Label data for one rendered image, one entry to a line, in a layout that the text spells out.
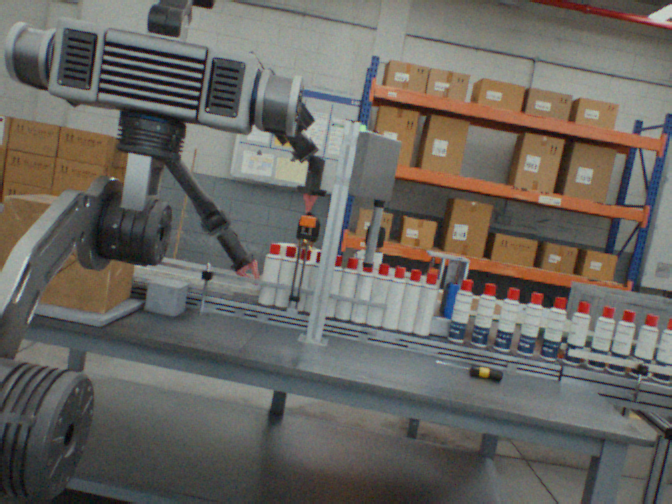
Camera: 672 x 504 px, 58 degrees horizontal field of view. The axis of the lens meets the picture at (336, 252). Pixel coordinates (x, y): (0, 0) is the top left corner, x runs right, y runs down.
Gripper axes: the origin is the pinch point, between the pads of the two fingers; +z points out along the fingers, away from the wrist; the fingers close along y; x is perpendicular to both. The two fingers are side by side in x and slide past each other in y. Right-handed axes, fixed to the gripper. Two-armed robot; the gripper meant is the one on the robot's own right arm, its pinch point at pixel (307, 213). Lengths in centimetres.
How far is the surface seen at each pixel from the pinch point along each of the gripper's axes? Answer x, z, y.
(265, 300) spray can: 22.2, 29.0, 6.8
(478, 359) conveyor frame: 27, 34, -64
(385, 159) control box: 29.6, -22.3, -22.5
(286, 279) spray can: 21.3, 21.1, 1.3
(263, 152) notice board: -397, -25, 85
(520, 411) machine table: 67, 35, -67
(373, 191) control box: 32.2, -12.2, -20.8
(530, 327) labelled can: 25, 21, -78
